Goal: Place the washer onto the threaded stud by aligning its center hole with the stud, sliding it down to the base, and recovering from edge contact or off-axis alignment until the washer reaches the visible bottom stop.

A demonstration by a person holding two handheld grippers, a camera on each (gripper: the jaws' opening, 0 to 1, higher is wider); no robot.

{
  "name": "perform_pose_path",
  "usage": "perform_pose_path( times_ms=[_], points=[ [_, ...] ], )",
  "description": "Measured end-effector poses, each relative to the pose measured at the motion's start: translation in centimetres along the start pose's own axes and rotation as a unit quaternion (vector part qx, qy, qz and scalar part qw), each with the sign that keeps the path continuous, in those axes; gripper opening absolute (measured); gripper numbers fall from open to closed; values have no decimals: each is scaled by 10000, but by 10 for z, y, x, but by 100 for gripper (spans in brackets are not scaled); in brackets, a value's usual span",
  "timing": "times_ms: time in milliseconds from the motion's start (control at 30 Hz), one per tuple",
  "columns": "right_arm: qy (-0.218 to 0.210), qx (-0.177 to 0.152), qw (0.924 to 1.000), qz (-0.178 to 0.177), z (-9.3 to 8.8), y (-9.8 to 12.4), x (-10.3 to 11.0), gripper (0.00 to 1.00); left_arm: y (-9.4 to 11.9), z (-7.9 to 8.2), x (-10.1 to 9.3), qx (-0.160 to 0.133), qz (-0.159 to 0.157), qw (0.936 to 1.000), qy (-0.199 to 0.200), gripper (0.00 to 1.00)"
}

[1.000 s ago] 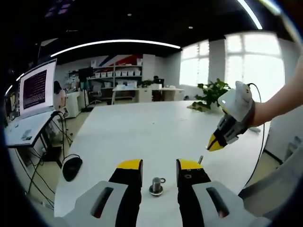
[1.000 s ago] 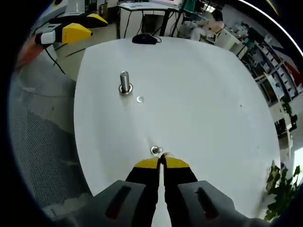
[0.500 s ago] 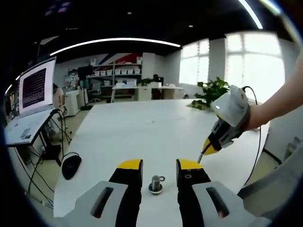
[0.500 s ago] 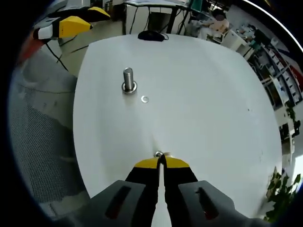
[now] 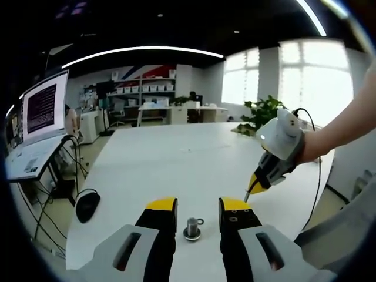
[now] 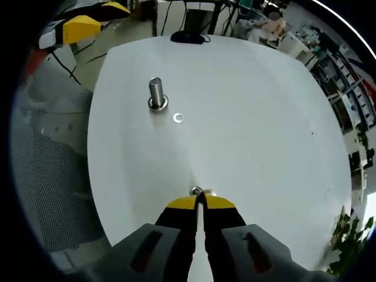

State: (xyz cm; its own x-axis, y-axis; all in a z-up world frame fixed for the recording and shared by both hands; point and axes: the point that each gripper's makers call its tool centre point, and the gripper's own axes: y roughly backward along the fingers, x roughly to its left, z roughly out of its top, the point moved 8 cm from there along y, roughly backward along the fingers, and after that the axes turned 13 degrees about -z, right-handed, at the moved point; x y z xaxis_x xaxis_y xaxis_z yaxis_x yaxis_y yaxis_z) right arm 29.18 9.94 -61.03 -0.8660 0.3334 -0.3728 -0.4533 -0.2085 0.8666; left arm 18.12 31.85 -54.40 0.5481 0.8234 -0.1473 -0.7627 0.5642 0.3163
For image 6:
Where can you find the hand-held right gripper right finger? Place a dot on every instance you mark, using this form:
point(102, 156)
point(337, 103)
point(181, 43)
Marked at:
point(226, 229)

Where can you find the small metal washer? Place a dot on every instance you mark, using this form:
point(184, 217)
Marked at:
point(195, 190)
point(174, 118)

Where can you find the black mesh chair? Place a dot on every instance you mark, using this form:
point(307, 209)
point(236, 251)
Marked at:
point(44, 182)

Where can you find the silver threaded stud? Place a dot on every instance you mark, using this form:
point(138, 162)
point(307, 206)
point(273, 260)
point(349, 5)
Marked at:
point(155, 91)

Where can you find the white cabinet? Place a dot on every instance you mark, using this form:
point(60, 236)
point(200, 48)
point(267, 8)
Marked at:
point(293, 47)

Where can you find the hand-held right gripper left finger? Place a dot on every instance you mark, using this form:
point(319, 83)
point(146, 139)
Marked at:
point(176, 229)

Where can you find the black round device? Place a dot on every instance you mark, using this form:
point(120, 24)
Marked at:
point(188, 36)

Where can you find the dark grey box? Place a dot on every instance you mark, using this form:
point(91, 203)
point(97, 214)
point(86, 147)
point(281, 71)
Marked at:
point(198, 19)

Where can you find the shelf unit with white bins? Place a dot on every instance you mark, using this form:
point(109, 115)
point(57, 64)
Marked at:
point(346, 88)

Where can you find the small green plant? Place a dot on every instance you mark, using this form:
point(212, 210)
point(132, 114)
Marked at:
point(364, 141)

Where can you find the large potted plant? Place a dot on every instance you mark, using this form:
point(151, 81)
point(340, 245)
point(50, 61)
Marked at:
point(352, 235)

